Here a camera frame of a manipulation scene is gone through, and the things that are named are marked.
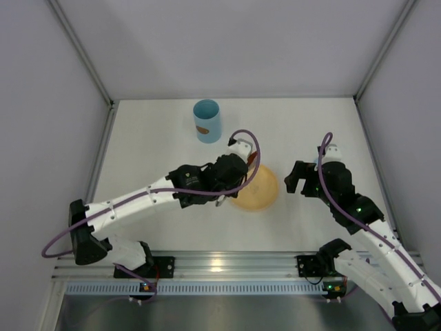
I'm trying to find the fried cutlet piece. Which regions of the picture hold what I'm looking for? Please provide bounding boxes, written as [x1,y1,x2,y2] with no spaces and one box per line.
[247,151,258,167]

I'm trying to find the metal tongs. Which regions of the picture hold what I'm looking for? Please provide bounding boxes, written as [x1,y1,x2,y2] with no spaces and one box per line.
[215,150,260,208]

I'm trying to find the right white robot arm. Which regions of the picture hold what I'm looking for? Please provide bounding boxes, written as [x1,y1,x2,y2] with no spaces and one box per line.
[284,161,440,330]

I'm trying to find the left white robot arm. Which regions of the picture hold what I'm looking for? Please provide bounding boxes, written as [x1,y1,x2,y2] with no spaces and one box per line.
[70,154,248,278]

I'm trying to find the yellow round plate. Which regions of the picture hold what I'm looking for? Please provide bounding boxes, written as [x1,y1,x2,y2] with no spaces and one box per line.
[229,165,279,212]

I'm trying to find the light blue cylindrical container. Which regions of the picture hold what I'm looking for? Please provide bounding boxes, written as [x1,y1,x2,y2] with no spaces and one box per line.
[193,99,222,143]

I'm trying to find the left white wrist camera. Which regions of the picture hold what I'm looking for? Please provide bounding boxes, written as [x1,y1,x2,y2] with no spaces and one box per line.
[226,137,254,162]

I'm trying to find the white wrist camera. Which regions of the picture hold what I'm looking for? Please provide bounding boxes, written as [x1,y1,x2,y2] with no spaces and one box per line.
[226,137,254,162]
[318,144,342,163]

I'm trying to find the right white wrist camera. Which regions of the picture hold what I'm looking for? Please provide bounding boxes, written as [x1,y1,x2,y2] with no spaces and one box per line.
[318,144,342,163]

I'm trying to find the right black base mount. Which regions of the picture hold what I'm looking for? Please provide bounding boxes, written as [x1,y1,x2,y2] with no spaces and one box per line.
[296,255,327,278]

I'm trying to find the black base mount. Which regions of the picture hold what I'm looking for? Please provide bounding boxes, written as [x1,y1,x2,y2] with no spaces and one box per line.
[113,256,175,279]
[296,255,327,278]

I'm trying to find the aluminium mounting rail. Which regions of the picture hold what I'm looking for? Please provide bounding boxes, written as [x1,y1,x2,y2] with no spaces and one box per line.
[51,250,428,282]

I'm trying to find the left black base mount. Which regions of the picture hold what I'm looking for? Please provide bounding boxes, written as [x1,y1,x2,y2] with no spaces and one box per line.
[113,256,175,279]

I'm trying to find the white slotted cable duct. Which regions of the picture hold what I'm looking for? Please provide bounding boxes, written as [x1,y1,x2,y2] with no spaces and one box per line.
[65,281,325,296]

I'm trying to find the right aluminium frame post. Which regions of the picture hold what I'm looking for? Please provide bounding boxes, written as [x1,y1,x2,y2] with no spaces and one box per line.
[353,0,420,105]

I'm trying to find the aluminium frame post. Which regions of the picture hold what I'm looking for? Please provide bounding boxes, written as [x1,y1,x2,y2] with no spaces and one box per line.
[45,0,114,108]
[353,0,420,105]

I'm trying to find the left aluminium frame post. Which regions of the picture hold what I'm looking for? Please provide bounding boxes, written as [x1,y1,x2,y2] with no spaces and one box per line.
[45,0,114,108]

